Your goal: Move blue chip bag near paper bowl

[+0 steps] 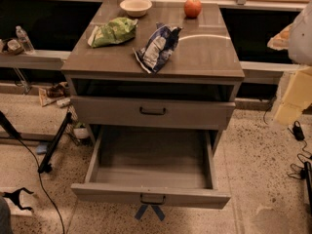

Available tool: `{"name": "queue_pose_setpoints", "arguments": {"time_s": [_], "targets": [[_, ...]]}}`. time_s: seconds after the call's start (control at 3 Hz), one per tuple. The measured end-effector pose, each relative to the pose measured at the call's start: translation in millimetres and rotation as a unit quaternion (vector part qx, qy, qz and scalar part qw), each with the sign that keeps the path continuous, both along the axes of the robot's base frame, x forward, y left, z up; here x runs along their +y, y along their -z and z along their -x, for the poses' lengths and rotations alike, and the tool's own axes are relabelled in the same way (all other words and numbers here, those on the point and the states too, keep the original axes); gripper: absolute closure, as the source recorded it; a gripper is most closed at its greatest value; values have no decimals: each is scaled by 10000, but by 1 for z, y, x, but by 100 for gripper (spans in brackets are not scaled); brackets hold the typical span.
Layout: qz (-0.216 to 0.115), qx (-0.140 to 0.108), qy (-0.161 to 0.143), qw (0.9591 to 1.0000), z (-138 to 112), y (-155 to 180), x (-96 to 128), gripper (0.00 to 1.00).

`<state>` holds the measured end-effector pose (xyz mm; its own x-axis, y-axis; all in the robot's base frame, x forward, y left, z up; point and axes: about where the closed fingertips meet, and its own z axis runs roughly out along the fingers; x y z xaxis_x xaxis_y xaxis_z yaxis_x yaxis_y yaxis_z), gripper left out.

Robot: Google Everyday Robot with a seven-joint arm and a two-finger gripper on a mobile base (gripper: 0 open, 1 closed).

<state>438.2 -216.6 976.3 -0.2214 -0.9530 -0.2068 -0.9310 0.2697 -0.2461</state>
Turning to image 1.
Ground blue chip bag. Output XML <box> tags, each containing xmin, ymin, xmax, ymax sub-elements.
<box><xmin>134</xmin><ymin>22</ymin><xmax>182</xmax><ymax>74</ymax></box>

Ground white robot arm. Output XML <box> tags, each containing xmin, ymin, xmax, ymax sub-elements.
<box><xmin>267</xmin><ymin>2</ymin><xmax>312</xmax><ymax>125</ymax></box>

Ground white paper bowl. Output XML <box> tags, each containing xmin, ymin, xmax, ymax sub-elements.
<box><xmin>120</xmin><ymin>0</ymin><xmax>152</xmax><ymax>18</ymax></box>

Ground green chip bag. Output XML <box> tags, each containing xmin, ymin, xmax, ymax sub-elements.
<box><xmin>88</xmin><ymin>18</ymin><xmax>138</xmax><ymax>48</ymax></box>

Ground black power adapter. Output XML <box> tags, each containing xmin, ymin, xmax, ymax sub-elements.
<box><xmin>292</xmin><ymin>121</ymin><xmax>305</xmax><ymax>141</ymax></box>

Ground grey wooden cabinet table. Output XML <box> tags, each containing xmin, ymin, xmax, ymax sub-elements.
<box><xmin>61</xmin><ymin>1</ymin><xmax>244</xmax><ymax>139</ymax></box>

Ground red apple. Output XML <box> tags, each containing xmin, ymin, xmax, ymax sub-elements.
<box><xmin>184</xmin><ymin>0</ymin><xmax>202</xmax><ymax>19</ymax></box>

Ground open lower grey drawer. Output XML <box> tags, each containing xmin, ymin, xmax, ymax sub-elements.
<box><xmin>71</xmin><ymin>126</ymin><xmax>230</xmax><ymax>209</ymax></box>

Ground closed upper grey drawer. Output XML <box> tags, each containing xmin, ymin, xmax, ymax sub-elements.
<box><xmin>71</xmin><ymin>96</ymin><xmax>235</xmax><ymax>130</ymax></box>

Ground small white potted plant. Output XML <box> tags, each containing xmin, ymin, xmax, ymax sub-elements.
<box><xmin>73</xmin><ymin>122</ymin><xmax>89</xmax><ymax>139</ymax></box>

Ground snack wrappers on floor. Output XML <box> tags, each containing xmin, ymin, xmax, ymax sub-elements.
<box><xmin>38</xmin><ymin>82</ymin><xmax>69</xmax><ymax>107</ymax></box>

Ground black tripod leg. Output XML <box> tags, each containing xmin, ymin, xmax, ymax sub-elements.
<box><xmin>38</xmin><ymin>112</ymin><xmax>72</xmax><ymax>174</ymax></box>

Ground clear plastic water bottle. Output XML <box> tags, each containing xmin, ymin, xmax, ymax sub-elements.
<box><xmin>16</xmin><ymin>25</ymin><xmax>35</xmax><ymax>55</ymax></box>

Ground round tray with cup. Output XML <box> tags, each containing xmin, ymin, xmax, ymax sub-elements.
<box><xmin>0</xmin><ymin>38</ymin><xmax>23</xmax><ymax>56</ymax></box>

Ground black clamp tool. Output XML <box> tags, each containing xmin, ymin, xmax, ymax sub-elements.
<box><xmin>2</xmin><ymin>187</ymin><xmax>32</xmax><ymax>211</ymax></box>

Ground black floor cable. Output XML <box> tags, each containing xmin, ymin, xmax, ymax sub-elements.
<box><xmin>0</xmin><ymin>110</ymin><xmax>66</xmax><ymax>234</ymax></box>

